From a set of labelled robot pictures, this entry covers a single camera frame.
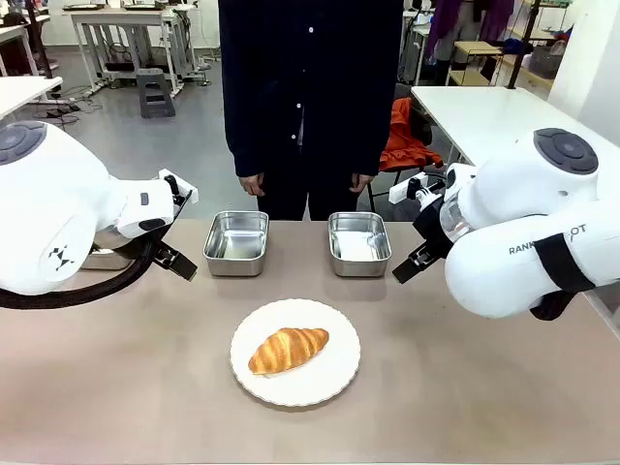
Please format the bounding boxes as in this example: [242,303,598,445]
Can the grey plastic step stool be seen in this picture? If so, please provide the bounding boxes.
[135,68,176,119]

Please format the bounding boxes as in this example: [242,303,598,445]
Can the black braided cable hose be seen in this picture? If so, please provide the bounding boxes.
[0,234,164,311]

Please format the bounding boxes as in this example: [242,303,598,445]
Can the steel rectangular container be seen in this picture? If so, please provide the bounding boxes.
[326,210,392,279]
[79,227,141,271]
[201,209,270,278]

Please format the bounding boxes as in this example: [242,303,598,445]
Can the person in dark navy shirt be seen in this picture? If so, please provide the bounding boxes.
[217,0,406,222]

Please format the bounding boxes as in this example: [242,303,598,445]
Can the purple hanging clothes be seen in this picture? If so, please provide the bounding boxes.
[424,0,515,62]

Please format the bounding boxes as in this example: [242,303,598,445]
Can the black clamp pole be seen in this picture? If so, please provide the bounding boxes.
[505,0,543,91]

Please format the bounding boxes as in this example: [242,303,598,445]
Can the black chair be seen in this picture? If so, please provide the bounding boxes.
[366,82,435,217]

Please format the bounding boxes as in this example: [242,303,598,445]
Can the white metal rack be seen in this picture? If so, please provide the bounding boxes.
[400,7,432,86]

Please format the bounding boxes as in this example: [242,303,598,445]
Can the person's right forearm navy sleeve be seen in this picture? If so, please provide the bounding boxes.
[226,86,266,178]

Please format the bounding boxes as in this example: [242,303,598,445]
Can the golden croissant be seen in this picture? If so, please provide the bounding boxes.
[247,326,330,377]

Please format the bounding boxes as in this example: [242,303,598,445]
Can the black strap on arm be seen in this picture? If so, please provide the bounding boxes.
[532,233,598,295]

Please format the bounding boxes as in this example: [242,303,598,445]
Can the dark blue bag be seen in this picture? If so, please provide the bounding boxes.
[501,37,535,55]

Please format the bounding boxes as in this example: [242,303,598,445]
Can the wooden shelf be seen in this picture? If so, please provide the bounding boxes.
[446,26,556,91]

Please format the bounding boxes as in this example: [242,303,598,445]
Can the black cable bundle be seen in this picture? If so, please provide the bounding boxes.
[529,289,574,322]

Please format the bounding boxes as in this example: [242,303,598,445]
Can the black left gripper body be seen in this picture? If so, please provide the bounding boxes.
[146,212,176,264]

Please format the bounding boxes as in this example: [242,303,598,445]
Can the large white table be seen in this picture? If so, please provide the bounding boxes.
[410,85,620,169]

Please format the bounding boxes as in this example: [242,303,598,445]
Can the white scalloped plate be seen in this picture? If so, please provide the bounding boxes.
[229,297,362,408]

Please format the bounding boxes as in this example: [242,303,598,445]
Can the white workbench with trays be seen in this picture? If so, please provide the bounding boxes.
[62,2,200,96]

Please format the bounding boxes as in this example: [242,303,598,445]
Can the orange cloth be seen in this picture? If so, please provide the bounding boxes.
[379,97,445,172]

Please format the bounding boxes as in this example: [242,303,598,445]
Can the person's left forearm navy sleeve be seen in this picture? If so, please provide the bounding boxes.
[356,86,394,177]

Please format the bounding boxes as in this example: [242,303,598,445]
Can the white desk with dark items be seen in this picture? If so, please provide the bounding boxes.
[0,21,49,78]

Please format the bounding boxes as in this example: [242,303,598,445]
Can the grey mesh basket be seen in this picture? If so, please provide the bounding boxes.
[526,46,566,79]

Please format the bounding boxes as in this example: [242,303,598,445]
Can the person's left hand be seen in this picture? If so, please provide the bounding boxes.
[350,171,377,196]

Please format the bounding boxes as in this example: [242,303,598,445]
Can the person's right hand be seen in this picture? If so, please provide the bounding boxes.
[239,171,267,198]

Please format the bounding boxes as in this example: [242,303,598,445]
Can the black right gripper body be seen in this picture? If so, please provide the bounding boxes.
[412,202,454,264]

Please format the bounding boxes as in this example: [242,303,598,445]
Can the small white side table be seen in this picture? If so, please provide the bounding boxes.
[0,76,65,121]

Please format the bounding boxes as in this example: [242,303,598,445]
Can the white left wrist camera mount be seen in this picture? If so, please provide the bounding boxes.
[158,168,200,207]

